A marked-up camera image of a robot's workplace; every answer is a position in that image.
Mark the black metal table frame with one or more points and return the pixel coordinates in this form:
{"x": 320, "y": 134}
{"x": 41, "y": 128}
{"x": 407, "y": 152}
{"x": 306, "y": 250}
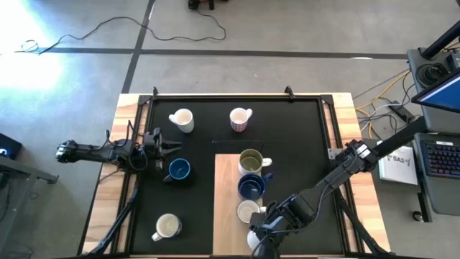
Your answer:
{"x": 215, "y": 96}

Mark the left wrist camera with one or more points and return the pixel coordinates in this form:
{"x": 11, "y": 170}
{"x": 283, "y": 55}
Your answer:
{"x": 157, "y": 134}

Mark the grey desk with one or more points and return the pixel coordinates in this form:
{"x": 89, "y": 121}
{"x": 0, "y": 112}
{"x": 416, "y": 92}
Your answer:
{"x": 21, "y": 171}

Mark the pink patterned white mug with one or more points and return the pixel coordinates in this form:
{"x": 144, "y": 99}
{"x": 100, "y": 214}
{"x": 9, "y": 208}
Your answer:
{"x": 238, "y": 120}

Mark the black diagonal support bar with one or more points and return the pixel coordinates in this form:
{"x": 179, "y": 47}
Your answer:
{"x": 399, "y": 138}

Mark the light wooden board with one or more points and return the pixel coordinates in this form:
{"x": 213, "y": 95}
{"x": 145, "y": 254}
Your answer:
{"x": 224, "y": 201}

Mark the plain white mug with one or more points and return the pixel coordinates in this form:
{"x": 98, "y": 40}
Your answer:
{"x": 183, "y": 120}

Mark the grey cart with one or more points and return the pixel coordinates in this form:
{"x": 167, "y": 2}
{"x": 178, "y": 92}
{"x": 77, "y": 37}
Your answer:
{"x": 442, "y": 198}

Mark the black pole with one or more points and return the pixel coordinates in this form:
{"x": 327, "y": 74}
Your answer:
{"x": 442, "y": 41}

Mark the black device with blue light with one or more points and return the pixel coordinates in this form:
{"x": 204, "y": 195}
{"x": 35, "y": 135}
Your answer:
{"x": 9, "y": 147}

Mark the black and orange object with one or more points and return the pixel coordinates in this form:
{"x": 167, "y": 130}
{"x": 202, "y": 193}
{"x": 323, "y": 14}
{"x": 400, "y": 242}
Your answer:
{"x": 194, "y": 4}

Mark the cream mug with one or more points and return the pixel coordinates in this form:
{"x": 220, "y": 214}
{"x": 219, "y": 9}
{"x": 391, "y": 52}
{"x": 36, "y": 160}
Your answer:
{"x": 167, "y": 226}

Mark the black clamp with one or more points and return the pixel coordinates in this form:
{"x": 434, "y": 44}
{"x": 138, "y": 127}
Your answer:
{"x": 288, "y": 91}
{"x": 155, "y": 91}

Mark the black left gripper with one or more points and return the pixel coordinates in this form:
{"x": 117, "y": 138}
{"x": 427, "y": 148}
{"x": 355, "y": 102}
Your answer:
{"x": 156, "y": 149}

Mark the black backlit keyboard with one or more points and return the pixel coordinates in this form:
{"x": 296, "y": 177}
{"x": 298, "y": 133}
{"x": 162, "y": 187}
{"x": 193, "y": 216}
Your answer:
{"x": 442, "y": 158}

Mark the white mug blue interior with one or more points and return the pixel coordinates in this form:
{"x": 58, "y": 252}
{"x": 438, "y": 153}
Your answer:
{"x": 246, "y": 211}

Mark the black table mat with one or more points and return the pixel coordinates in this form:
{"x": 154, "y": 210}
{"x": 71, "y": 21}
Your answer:
{"x": 201, "y": 144}

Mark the grey metal bracket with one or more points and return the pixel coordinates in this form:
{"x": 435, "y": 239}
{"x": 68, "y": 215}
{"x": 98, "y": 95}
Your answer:
{"x": 333, "y": 153}

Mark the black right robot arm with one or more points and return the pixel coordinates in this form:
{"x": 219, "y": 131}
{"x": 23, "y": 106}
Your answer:
{"x": 330, "y": 180}

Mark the white paper box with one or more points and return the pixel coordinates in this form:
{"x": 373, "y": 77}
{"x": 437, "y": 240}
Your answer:
{"x": 399, "y": 165}

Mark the black power strip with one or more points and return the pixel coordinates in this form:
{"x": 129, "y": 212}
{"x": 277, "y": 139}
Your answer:
{"x": 402, "y": 112}

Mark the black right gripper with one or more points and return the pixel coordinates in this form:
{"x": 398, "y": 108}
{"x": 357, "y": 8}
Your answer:
{"x": 275, "y": 221}

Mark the computer monitor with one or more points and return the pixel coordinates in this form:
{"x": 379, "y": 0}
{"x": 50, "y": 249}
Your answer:
{"x": 442, "y": 95}

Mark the olive green mug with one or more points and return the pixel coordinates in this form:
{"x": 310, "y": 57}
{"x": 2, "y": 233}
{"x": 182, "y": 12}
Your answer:
{"x": 250, "y": 162}

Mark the black caster wheel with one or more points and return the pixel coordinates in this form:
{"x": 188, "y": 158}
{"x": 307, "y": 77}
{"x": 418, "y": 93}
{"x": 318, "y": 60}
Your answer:
{"x": 417, "y": 216}

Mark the wide dark blue mug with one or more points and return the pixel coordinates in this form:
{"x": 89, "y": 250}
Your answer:
{"x": 251, "y": 187}

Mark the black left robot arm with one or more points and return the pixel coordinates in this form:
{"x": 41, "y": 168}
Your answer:
{"x": 90, "y": 151}

